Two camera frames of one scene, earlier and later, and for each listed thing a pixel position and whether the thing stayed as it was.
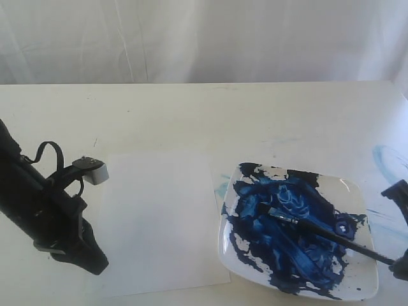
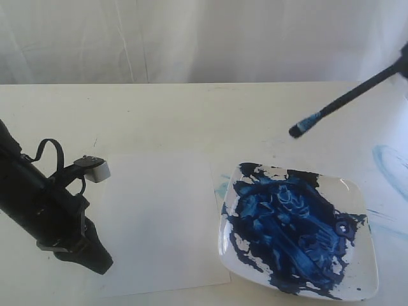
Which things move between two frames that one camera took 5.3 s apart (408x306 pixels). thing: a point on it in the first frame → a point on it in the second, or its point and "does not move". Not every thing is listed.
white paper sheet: x=159 y=220 does not move
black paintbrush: x=325 y=234 → x=297 y=128
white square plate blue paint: x=255 y=243 does not move
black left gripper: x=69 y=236 does not move
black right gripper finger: x=398 y=192 → x=403 y=57
